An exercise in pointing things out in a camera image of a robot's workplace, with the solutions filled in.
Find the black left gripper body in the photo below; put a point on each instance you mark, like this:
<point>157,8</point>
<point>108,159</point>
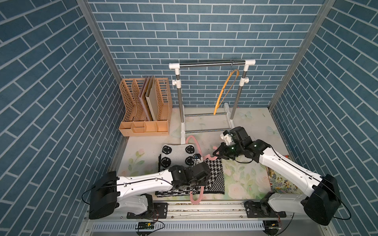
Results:
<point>202,181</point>

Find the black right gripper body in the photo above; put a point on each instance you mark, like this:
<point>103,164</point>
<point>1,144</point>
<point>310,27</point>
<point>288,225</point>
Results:
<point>232,150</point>

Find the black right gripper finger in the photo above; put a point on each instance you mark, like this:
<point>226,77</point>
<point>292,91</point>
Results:
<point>220,151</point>
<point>223,157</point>

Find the black white houndstooth scarf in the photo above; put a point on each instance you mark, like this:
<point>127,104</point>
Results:
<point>215,184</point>

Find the black white smiley scarf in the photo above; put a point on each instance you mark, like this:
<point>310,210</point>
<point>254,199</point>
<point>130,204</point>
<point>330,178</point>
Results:
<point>182,155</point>

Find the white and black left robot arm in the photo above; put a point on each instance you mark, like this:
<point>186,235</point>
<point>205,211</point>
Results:
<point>111,192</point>

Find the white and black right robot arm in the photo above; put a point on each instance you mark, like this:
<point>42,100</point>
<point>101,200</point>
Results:
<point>320,197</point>

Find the floral table mat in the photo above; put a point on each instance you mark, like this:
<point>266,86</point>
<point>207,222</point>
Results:
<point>242,181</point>

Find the colourful floral booklet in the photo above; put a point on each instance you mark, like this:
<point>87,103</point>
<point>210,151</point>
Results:
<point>280,184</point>

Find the left green circuit board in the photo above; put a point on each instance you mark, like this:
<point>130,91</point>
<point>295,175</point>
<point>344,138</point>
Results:
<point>145,226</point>

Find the green circuit board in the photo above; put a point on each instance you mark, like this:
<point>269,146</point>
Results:
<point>271,227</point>
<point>145,226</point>

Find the white and steel clothes rack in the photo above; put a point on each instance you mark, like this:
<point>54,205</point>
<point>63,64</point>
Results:
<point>200,84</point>

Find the beige folder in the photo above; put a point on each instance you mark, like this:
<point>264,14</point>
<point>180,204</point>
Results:
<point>151,98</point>

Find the right green circuit board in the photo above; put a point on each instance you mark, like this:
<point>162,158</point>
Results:
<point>271,227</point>

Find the purple folder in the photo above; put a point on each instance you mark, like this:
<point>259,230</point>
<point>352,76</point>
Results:
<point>143,100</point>

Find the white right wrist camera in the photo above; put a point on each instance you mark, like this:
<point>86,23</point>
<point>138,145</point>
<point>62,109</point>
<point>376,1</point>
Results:
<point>228,137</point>

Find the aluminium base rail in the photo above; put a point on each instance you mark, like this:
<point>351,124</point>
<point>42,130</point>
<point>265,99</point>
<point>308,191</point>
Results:
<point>209,218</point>

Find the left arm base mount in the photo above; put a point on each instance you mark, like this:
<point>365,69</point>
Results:
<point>159,211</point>

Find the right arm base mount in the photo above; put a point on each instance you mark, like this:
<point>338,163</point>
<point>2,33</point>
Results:
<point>261,209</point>

